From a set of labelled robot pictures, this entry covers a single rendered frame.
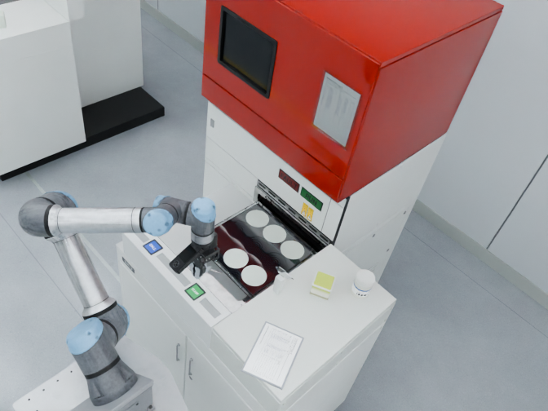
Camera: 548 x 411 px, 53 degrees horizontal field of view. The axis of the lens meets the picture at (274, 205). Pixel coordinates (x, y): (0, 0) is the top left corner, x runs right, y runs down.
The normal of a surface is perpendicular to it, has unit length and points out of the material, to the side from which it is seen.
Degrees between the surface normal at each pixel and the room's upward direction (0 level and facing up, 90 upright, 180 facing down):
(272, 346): 0
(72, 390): 0
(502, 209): 90
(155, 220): 58
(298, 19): 90
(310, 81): 90
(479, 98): 90
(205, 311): 0
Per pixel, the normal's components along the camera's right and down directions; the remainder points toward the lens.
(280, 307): 0.14, -0.69
